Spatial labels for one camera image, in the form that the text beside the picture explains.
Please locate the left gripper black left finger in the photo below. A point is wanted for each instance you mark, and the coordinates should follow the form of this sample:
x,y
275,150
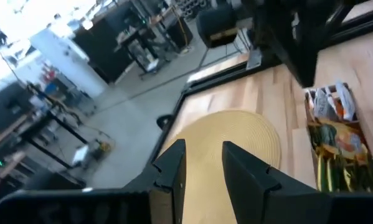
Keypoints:
x,y
96,208

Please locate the black aluminium table frame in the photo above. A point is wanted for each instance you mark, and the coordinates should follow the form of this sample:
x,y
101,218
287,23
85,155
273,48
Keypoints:
x,y
217,77

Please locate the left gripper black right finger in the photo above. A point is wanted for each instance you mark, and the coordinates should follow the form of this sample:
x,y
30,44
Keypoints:
x,y
282,208

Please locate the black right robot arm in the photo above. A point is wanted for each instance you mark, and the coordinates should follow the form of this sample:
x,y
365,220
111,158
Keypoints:
x,y
298,37

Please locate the black workbench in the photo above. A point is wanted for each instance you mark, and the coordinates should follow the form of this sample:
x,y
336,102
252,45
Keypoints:
x,y
49,124

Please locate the round woven straw placemat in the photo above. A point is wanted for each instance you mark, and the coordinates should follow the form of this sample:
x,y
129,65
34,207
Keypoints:
x,y
236,130

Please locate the black rolling desk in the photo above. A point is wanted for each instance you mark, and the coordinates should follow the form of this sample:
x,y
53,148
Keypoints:
x,y
139,49

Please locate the white round pillar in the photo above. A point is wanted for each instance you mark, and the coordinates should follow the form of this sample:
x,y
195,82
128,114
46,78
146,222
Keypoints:
x,y
68,62

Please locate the black partition panel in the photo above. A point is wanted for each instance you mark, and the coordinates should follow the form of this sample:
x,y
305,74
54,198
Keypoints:
x,y
105,46

